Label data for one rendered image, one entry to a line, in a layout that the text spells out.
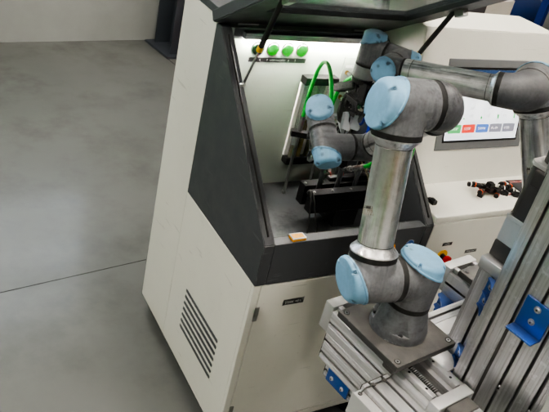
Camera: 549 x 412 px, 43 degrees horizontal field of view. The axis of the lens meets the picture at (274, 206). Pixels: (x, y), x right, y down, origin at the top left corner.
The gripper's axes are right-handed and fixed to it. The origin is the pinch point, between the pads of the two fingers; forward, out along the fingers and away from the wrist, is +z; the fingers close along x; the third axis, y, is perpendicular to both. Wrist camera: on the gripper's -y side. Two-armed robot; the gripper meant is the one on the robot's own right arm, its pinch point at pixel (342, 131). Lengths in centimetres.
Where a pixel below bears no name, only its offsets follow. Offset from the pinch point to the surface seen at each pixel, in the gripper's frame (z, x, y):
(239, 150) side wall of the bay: 8.2, -35.0, -4.8
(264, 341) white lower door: 69, -25, 22
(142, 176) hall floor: 123, 4, -176
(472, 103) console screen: -6, 64, -7
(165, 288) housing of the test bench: 94, -35, -41
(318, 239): 27.5, -14.9, 21.3
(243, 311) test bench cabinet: 56, -35, 19
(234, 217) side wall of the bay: 30.2, -35.0, 1.0
